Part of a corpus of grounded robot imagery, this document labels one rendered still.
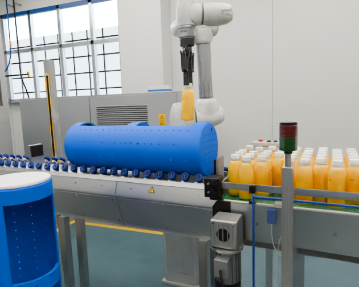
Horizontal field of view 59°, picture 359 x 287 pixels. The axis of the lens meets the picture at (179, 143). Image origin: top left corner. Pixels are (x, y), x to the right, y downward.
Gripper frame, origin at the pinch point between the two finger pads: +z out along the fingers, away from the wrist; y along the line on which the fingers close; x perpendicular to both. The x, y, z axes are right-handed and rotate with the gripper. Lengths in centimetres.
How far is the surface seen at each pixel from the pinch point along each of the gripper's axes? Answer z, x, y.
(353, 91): 7, 90, -278
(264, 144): 36, 35, -24
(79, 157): 42, -66, 13
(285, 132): 23, 54, 39
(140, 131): 26.6, -24.4, 9.8
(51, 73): -14, -130, -32
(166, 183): 53, -9, 11
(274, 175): 47, 45, 4
